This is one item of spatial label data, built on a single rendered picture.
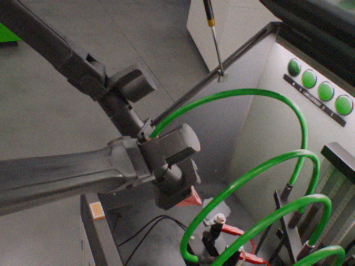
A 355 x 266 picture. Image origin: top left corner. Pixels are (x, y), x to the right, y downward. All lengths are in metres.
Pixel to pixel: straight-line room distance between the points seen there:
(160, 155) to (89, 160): 0.17
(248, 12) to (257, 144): 2.49
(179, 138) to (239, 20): 2.99
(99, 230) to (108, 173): 0.52
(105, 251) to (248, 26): 2.94
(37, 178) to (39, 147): 2.30
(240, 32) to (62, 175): 3.26
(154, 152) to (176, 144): 0.04
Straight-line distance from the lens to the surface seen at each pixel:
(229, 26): 3.52
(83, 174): 0.44
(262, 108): 1.11
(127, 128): 0.77
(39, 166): 0.40
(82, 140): 2.72
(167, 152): 0.59
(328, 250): 0.63
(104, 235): 0.99
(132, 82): 0.75
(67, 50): 0.73
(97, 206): 1.03
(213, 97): 0.72
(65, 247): 2.11
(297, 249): 0.90
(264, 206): 1.20
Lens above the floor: 1.76
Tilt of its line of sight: 37 degrees down
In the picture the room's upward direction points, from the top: 12 degrees clockwise
